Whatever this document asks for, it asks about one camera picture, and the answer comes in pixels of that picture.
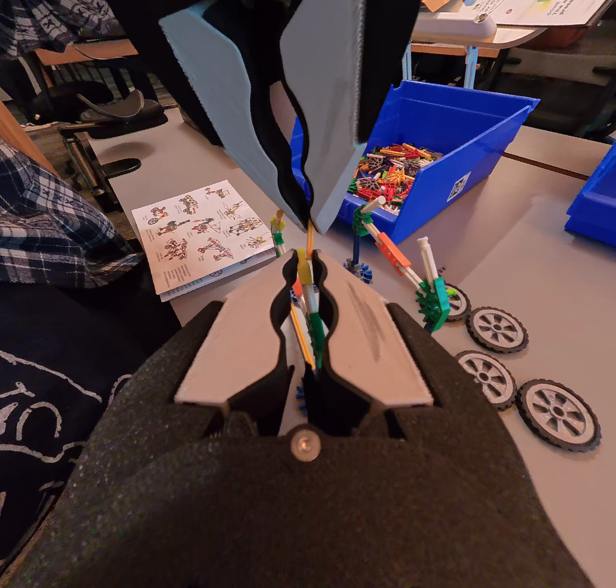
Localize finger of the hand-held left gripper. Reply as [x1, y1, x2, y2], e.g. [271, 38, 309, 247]
[279, 0, 368, 236]
[158, 0, 313, 230]

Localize dark padded chair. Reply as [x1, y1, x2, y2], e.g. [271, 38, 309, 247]
[500, 45, 616, 141]

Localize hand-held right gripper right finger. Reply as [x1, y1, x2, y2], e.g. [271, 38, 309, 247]
[312, 250, 435, 412]

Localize black office chair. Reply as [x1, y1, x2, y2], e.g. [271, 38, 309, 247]
[29, 80, 169, 214]

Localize pile of colourful toy pieces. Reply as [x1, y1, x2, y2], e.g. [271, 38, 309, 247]
[346, 142, 443, 216]

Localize empty blue plastic bin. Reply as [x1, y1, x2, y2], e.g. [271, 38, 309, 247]
[565, 141, 616, 235]

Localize colourful rod and connector model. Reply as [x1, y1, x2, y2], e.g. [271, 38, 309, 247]
[269, 197, 458, 416]

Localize toy model picture booklet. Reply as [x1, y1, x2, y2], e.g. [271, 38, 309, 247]
[131, 180, 277, 302]

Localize grey toy wheel with green rod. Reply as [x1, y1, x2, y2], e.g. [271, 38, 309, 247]
[442, 283, 472, 323]

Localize wooden panel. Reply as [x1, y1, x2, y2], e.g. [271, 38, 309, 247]
[0, 101, 61, 177]

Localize person's left forearm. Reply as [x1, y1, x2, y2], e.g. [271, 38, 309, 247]
[0, 0, 127, 62]

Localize grey toy wheel black tyre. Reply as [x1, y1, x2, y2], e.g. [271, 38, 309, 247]
[454, 350, 519, 412]
[466, 306, 530, 355]
[516, 379, 603, 454]

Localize plaid flannel shirt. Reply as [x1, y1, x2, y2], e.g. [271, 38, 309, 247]
[0, 138, 145, 288]

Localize dark printed t-shirt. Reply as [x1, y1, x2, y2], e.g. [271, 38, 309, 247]
[0, 261, 183, 569]

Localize blue plastic bin with label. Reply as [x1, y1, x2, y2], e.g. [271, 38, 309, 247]
[289, 79, 541, 245]

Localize white tilting side stand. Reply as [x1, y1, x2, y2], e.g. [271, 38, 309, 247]
[404, 11, 549, 91]

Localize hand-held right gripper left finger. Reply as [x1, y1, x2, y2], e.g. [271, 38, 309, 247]
[173, 249, 300, 412]

